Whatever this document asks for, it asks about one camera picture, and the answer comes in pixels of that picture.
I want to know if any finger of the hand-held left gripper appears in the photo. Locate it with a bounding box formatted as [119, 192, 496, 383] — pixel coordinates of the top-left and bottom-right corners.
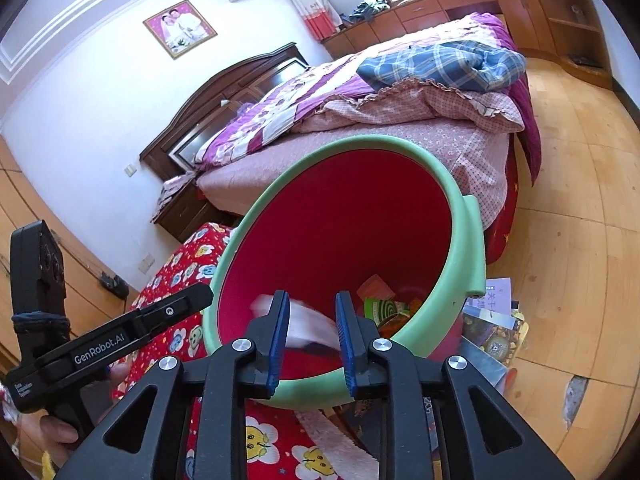
[135, 282, 214, 334]

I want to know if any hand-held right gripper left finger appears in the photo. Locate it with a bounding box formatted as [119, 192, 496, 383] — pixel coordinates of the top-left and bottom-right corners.
[52, 289, 292, 480]

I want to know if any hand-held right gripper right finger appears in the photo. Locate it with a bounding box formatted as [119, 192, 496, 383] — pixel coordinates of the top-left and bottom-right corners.
[334, 290, 576, 480]

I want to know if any white tissue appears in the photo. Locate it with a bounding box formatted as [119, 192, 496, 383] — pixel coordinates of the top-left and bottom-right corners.
[249, 294, 340, 348]

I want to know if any white green carton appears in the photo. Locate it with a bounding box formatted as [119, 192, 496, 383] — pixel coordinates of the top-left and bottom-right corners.
[364, 297, 402, 322]

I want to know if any orange packet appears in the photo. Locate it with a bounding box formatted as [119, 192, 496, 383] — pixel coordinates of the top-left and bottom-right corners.
[356, 274, 394, 307]

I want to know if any red bucket with green rim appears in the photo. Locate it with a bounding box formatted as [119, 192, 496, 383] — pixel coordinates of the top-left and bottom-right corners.
[202, 135, 487, 410]

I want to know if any person's left hand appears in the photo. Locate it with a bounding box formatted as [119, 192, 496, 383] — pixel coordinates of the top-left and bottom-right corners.
[39, 360, 132, 447]

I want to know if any small black bag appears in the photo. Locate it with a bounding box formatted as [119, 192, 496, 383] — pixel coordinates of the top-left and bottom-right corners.
[99, 271, 129, 300]

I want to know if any dark wooden nightstand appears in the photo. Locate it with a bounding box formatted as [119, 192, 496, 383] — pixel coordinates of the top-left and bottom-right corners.
[151, 172, 238, 242]

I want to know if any pink fuzzy towel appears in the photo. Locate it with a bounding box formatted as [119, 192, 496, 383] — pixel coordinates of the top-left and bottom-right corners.
[295, 407, 383, 480]

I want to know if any patterned cloth on nightstand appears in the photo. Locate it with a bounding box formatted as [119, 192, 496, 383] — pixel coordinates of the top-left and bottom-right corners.
[155, 170, 201, 208]

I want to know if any grey blue book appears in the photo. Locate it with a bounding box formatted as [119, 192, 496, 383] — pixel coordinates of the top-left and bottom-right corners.
[457, 337, 508, 394]

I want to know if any wooden wardrobe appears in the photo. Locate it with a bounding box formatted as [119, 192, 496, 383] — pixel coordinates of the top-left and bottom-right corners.
[0, 135, 133, 361]

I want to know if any white purple booklet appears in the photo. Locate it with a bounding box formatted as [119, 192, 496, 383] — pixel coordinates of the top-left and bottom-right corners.
[482, 277, 515, 312]

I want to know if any dark wooden headboard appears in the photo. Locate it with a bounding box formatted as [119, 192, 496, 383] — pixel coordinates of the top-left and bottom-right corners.
[139, 41, 311, 181]

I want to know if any purple patterned quilt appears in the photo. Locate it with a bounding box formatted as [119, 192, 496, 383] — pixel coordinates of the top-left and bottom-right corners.
[194, 12, 543, 191]

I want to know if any bed with pink sheet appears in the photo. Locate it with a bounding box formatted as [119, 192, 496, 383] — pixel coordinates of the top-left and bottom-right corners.
[192, 12, 543, 266]

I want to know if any pink frilled blanket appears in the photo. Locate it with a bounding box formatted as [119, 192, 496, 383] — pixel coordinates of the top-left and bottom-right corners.
[290, 79, 525, 135]

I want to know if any blue plaid cloth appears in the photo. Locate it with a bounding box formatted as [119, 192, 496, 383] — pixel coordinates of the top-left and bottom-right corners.
[356, 40, 527, 93]

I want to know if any white and red curtain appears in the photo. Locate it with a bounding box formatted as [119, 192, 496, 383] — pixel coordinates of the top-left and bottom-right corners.
[277, 0, 346, 43]

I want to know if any pile of dark clothes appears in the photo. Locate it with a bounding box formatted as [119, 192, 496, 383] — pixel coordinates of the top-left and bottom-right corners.
[346, 0, 393, 23]

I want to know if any long wooden window cabinet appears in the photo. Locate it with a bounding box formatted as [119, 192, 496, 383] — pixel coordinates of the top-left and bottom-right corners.
[320, 0, 616, 92]

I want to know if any framed wall photo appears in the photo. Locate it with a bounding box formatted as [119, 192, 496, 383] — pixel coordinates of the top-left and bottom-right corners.
[142, 0, 219, 61]

